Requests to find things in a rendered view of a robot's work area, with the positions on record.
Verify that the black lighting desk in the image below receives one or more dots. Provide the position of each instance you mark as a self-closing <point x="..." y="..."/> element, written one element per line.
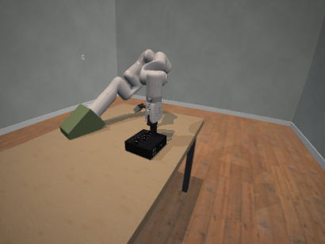
<point x="147" y="145"/>

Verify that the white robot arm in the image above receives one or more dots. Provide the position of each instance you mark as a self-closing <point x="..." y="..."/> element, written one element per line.
<point x="154" y="87"/>

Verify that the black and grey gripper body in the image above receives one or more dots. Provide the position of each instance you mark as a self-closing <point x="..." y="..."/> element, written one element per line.
<point x="154" y="110"/>

